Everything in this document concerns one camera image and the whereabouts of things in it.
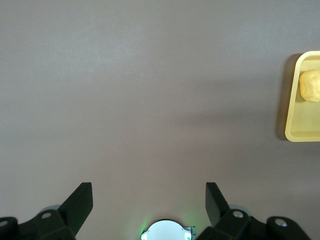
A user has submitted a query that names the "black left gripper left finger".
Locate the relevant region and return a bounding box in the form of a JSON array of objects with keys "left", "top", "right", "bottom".
[{"left": 0, "top": 182, "right": 94, "bottom": 240}]

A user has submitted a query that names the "yellow potato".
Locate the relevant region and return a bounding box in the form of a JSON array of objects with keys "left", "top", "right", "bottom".
[{"left": 298, "top": 69, "right": 320, "bottom": 103}]

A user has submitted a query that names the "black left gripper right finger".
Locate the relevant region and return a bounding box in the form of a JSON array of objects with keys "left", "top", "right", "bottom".
[{"left": 196, "top": 182, "right": 311, "bottom": 240}]

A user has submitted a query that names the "yellow plastic tray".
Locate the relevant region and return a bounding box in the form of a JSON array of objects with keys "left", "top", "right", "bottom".
[{"left": 284, "top": 50, "right": 320, "bottom": 143}]

